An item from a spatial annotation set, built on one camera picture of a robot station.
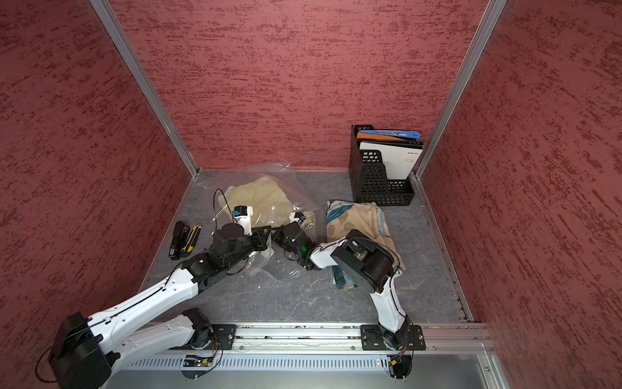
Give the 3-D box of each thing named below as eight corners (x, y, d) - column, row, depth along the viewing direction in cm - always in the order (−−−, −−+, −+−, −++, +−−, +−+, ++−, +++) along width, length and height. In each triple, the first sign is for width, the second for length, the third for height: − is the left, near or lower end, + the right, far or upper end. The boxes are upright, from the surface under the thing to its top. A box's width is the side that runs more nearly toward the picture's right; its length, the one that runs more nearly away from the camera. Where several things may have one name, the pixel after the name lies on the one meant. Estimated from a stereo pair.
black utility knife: (167, 259, 92) (161, 254, 89) (181, 226, 102) (177, 220, 98) (179, 259, 92) (173, 254, 89) (192, 226, 102) (187, 220, 99)
